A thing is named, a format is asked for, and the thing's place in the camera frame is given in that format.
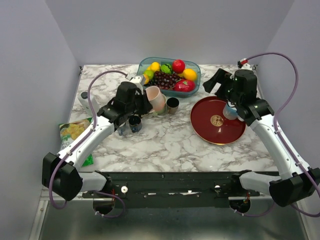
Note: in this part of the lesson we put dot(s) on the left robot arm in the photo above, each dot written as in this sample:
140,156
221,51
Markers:
60,172

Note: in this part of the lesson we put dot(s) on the light green mug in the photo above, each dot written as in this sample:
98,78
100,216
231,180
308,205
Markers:
164,108

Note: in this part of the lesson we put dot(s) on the green striped melon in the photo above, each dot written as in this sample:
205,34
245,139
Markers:
166,68

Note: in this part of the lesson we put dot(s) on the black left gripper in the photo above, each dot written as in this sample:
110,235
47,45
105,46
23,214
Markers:
146,105

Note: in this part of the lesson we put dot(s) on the green chips bag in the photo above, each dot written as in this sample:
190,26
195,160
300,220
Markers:
69,132

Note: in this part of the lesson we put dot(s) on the yellow lemon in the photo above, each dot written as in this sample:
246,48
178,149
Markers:
190,74

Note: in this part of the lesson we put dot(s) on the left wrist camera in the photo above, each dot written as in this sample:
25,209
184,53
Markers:
139,81

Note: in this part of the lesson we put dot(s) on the teal plastic fruit tub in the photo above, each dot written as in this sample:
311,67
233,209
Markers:
171,93

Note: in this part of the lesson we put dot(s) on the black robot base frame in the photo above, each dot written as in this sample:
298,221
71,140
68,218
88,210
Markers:
175,189

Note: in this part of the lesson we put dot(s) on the white bottle black cap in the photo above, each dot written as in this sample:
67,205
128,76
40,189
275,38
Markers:
84,101

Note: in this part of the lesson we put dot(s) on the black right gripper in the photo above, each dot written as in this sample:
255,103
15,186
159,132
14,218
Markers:
222,76

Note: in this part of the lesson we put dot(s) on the red apple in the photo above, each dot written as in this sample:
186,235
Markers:
178,66

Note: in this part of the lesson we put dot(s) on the orange mandarin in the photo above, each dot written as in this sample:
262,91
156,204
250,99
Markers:
146,79

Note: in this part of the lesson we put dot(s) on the pink dragon fruit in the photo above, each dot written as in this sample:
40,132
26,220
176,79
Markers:
184,85

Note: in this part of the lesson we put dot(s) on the red grape bunch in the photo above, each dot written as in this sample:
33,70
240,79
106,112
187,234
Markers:
165,87

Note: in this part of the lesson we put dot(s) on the pink mug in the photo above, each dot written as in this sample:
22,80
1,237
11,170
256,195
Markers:
154,96

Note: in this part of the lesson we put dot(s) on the yellow pear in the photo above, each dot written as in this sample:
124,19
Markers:
154,67

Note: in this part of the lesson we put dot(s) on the red round tray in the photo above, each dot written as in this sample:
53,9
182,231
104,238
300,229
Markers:
211,125

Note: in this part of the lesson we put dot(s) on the dark blue mug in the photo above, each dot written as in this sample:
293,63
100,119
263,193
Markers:
135,123

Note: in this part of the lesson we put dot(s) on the light blue mug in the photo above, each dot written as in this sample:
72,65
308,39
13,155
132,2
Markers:
230,112

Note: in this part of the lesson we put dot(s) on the dark purple grape bunch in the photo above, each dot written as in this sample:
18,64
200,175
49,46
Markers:
161,78

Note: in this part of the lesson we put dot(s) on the green lime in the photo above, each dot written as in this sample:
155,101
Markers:
149,73

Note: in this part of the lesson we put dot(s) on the grey blue mug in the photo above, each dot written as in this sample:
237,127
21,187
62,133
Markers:
121,129

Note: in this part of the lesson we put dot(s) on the brown mug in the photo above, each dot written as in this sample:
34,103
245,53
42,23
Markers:
172,105

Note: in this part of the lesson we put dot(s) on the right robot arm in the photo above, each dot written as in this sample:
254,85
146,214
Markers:
297,180

